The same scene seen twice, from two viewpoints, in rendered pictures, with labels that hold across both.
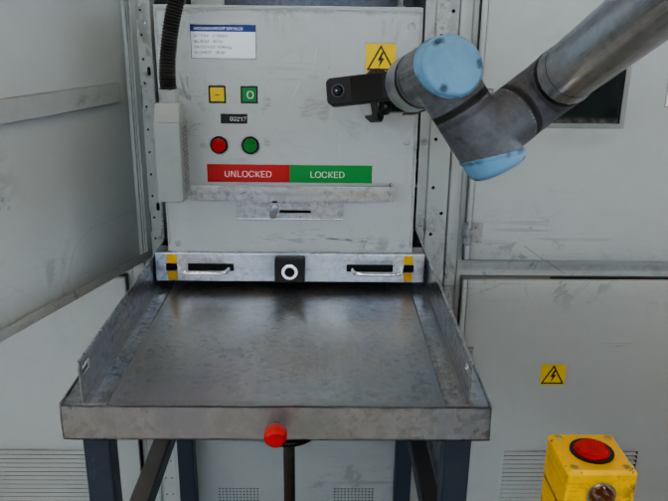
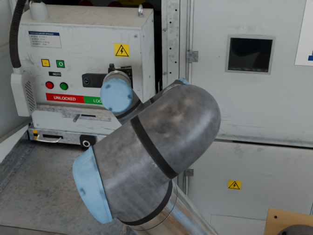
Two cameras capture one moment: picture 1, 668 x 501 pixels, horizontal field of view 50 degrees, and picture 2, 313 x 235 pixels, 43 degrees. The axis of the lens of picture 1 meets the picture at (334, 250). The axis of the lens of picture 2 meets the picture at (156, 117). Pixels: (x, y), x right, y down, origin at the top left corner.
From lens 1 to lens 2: 70 cm
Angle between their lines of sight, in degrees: 18
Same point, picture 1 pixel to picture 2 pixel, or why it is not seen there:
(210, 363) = (31, 199)
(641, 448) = not seen: hidden behind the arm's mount
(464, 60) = (121, 95)
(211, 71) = (41, 52)
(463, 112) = (123, 117)
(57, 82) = not seen: outside the picture
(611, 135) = (263, 77)
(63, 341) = (5, 148)
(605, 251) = (261, 133)
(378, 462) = not seen: hidden behind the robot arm
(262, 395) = (44, 223)
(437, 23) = (167, 16)
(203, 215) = (47, 114)
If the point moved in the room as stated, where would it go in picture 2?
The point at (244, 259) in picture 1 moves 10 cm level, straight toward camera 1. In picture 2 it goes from (67, 134) to (60, 149)
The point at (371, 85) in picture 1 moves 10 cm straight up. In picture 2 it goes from (100, 80) to (98, 52)
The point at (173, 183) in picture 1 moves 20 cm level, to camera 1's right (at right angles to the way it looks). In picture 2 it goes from (23, 109) to (72, 114)
